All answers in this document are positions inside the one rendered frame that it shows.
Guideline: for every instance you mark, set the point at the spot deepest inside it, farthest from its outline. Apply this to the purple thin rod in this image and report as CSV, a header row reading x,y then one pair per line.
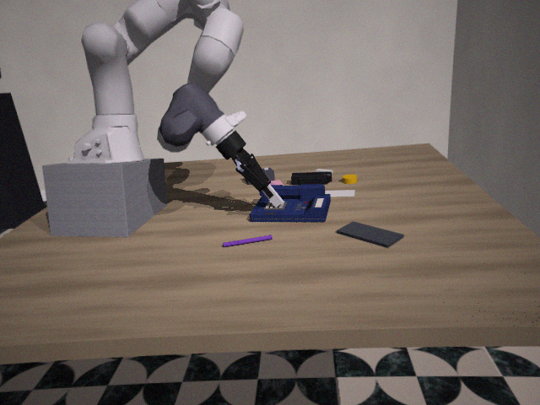
x,y
246,241

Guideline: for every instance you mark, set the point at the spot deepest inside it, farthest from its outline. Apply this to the yellow short cylinder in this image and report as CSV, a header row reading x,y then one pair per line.
x,y
350,179

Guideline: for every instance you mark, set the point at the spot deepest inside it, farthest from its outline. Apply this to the dark blue telephone handset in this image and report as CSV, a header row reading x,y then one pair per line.
x,y
302,190

